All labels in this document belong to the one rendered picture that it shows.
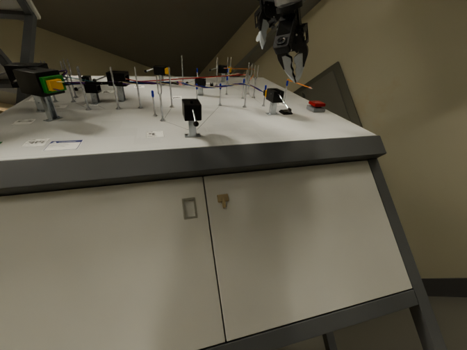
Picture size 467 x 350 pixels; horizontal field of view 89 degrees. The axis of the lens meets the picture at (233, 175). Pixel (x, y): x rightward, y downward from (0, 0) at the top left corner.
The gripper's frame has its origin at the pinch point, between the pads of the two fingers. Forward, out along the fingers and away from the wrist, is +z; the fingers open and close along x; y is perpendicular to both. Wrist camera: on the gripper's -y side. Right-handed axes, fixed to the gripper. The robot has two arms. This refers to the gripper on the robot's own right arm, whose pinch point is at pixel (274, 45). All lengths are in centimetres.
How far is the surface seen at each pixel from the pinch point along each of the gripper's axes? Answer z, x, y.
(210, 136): 30.1, 29.3, -10.1
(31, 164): 33, 71, -15
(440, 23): -41, -174, 51
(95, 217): 47, 61, -18
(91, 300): 63, 62, -25
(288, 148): 35.5, 9.1, -19.4
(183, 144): 32, 38, -13
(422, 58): -18, -166, 58
